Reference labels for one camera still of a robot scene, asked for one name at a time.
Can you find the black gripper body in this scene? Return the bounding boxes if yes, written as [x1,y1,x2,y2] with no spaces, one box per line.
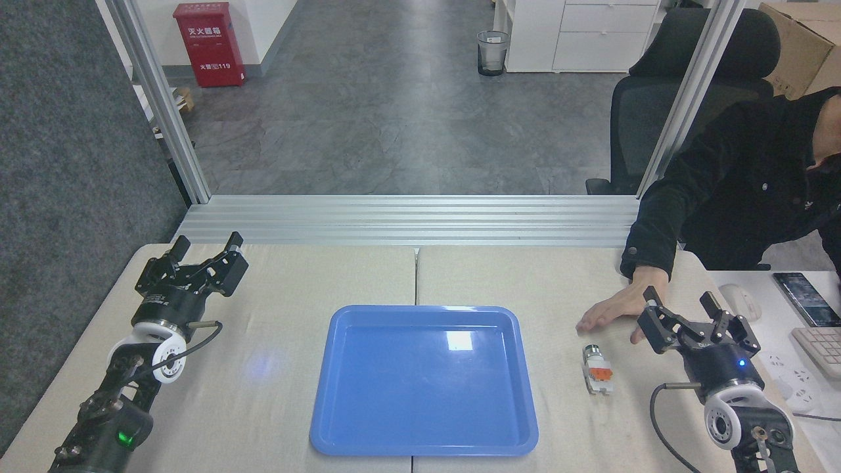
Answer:
[687,342,766,398]
[133,289,210,329]

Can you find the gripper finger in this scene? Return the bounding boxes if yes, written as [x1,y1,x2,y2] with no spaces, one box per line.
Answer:
[637,286,707,354]
[700,291,761,359]
[135,235,192,294]
[187,231,250,298]

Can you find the white orange switch part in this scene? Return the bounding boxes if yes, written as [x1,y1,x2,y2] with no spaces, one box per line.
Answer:
[581,343,616,396]

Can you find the blue plastic tray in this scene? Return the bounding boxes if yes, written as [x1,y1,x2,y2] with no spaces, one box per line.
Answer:
[309,304,539,457]

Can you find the person's hand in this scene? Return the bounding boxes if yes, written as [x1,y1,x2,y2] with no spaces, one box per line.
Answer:
[576,266,671,345]

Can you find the white computer mouse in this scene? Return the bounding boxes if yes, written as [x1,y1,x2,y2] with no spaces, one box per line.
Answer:
[718,283,763,321]

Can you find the white power strip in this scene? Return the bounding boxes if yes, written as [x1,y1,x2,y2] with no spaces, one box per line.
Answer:
[759,351,822,415]

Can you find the black smartphone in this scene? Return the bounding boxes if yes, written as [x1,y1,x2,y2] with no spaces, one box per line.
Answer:
[772,271,841,328]

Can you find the white keyboard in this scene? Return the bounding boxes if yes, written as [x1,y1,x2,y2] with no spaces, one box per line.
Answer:
[790,325,841,380]

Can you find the grey felt partition panel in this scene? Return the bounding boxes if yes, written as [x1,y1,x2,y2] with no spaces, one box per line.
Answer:
[0,0,191,454]

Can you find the person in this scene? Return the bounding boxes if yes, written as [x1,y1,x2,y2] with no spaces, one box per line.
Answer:
[620,85,841,280]

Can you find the black office chair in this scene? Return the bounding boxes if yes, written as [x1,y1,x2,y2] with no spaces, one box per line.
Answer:
[586,8,781,196]

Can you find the red fire extinguisher box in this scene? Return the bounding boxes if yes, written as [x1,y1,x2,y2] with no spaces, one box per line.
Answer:
[173,2,246,88]

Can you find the brown cardboard box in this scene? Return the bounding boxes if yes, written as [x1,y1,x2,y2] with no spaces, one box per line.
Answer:
[759,2,841,101]

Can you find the white drawer cabinet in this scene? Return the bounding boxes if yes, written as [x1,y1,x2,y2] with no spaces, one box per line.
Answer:
[493,0,664,74]

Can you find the grey waste bin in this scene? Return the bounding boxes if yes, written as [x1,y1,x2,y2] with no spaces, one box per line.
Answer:
[477,30,511,77]

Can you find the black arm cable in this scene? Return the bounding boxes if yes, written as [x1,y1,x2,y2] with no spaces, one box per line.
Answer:
[650,382,704,473]
[135,320,224,382]

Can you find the silver aluminium post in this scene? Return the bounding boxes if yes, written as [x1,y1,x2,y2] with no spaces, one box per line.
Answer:
[105,0,212,204]
[636,0,746,198]

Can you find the silver aluminium rail base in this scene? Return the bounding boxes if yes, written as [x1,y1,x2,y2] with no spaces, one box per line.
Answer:
[172,194,641,248]

